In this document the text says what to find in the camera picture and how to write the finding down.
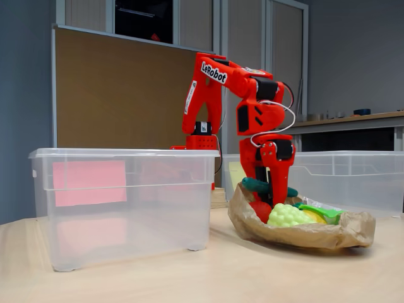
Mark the dark green toy cucumber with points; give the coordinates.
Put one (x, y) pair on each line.
(252, 184)

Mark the red toy strawberry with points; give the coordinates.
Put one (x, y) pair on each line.
(260, 211)

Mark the light green toy grapes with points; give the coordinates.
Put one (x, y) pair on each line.
(287, 216)

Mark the yellow toy lemon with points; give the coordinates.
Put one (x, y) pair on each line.
(315, 217)

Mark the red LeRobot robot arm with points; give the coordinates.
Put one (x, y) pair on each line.
(214, 75)

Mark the clear plastic bin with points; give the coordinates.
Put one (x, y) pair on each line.
(142, 221)
(347, 186)

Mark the yellow paper note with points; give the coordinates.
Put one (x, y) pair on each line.
(234, 173)

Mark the crumpled brown paper bag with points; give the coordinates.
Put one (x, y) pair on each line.
(300, 235)

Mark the grey tape roll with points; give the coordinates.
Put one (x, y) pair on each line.
(315, 116)

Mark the red table clamp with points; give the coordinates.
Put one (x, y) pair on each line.
(179, 147)

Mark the sideboard with wooden top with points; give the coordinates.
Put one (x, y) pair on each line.
(347, 132)

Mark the blue tape roll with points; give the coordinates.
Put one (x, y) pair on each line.
(362, 111)

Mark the tall grey cabinet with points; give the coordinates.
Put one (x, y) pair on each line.
(246, 38)

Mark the cork pin board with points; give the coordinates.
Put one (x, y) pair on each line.
(120, 94)

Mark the pink paper note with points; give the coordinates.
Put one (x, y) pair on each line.
(88, 183)

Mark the black device in cabinet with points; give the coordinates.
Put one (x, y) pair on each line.
(142, 22)

